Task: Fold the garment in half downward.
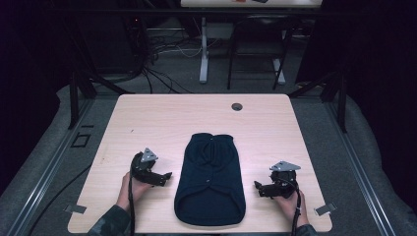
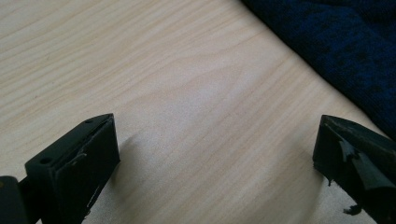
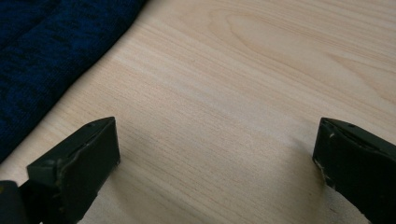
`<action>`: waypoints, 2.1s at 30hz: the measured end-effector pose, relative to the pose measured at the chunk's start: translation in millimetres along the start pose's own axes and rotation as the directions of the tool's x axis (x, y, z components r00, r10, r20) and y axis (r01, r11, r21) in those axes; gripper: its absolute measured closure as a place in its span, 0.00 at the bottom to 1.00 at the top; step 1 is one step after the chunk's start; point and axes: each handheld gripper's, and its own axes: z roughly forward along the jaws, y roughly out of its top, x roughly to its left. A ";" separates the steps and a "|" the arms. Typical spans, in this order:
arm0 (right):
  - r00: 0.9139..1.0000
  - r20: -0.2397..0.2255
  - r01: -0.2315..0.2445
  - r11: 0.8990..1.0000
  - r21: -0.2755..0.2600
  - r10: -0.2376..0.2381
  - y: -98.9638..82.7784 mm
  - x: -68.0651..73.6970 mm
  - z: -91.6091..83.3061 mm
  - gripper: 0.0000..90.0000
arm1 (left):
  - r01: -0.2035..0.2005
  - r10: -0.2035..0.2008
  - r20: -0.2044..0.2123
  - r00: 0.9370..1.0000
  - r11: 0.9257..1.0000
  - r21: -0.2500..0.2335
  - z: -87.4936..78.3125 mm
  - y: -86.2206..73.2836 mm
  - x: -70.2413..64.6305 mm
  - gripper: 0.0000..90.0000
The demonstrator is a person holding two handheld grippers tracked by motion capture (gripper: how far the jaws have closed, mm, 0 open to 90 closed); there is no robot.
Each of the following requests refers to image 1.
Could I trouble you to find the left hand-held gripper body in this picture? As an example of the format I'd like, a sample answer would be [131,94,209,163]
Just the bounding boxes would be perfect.
[130,147,162,186]

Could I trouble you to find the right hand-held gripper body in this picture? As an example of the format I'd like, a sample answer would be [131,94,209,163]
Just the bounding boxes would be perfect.
[262,159,302,200]

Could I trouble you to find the dark navy garment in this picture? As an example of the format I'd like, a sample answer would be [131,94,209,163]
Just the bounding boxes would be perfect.
[173,132,247,227]

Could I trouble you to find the person's right hand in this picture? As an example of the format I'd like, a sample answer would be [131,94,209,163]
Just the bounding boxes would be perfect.
[272,190,310,229]

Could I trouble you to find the person's left hand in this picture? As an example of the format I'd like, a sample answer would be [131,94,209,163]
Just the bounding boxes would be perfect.
[115,171,154,212]

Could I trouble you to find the black metal stand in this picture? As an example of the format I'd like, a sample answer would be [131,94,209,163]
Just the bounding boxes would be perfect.
[67,70,136,131]
[288,70,348,134]

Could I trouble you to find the white desk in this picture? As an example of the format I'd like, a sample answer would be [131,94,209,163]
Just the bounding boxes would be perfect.
[179,0,325,85]

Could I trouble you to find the black chair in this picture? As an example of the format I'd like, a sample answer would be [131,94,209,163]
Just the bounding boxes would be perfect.
[226,15,294,91]

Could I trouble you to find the right hand-held gripper cable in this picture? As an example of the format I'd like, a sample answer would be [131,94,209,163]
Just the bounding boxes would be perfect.
[290,178,303,236]

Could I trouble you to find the hand-held gripper cable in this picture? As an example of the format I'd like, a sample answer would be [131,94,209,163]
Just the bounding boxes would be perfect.
[290,178,303,236]
[128,165,137,236]

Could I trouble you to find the left hand-held gripper cable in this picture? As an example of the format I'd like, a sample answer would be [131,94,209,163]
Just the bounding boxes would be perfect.
[128,165,137,236]

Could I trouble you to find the grey metal table bracket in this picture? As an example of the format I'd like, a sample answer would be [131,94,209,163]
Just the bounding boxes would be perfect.
[314,203,337,217]
[64,204,88,215]

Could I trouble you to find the aluminium floor rail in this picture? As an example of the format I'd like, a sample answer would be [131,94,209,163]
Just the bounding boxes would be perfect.
[326,99,397,236]
[6,97,94,236]

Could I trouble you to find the black floor cable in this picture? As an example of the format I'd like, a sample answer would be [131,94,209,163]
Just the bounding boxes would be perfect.
[27,163,93,236]

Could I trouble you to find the bundle of floor cables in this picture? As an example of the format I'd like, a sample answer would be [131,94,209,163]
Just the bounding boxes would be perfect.
[131,18,224,95]

